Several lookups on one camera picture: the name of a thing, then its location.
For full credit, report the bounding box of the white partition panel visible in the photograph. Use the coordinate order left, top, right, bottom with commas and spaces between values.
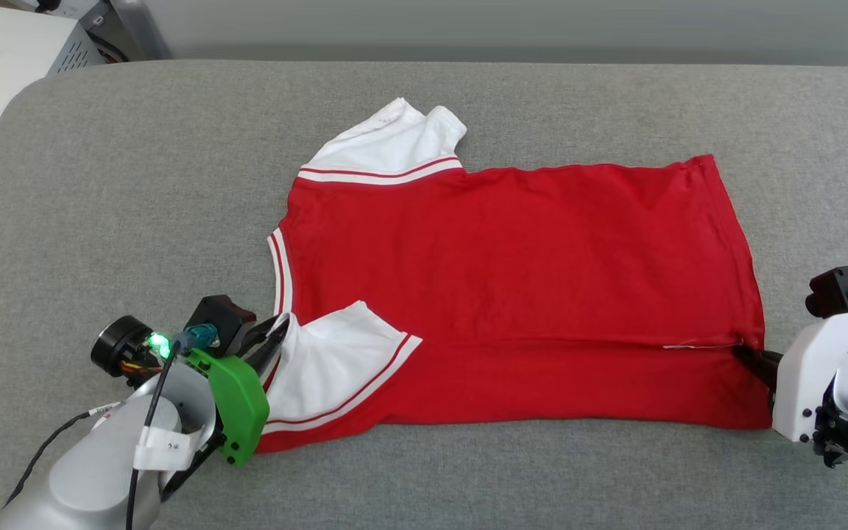
111, 0, 848, 67

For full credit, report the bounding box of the red and white t-shirt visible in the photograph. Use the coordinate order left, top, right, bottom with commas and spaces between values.
255, 97, 774, 454

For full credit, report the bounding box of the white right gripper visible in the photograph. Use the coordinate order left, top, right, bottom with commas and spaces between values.
733, 305, 848, 442

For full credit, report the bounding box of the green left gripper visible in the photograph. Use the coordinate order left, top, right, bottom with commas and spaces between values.
187, 314, 293, 466

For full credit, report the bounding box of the white equipment box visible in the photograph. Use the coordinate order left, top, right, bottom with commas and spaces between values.
0, 0, 108, 207

